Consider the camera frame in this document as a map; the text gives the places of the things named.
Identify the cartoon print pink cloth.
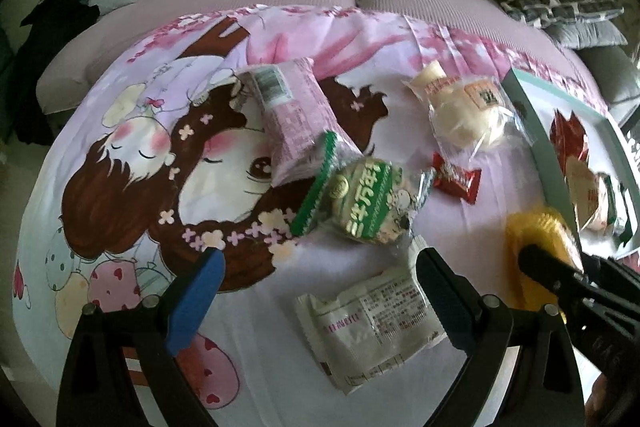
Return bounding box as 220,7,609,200
13,5,604,426

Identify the pink barcode snack packet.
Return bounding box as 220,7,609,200
235,57,360,187

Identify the grey plain pillow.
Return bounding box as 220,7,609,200
544,20,627,50

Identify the yellow snack packet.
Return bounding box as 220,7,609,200
504,206,584,311

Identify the red Rose Kiss snack packet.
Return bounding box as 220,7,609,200
549,110,589,174

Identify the teal rimmed white box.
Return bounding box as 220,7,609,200
502,69,639,260

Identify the small red candy wrapper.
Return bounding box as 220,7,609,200
432,152,482,205

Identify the beige cheese roll snack packet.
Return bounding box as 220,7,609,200
565,157,618,236

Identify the green white biscuit packet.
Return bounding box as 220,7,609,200
290,131,436,246

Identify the clear bag yellow bun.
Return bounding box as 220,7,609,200
406,61,526,159

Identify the white printed snack packet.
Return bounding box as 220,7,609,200
295,267,446,395

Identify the dark clothing pile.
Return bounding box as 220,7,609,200
2,0,100,145

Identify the person's hand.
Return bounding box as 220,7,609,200
585,374,608,426

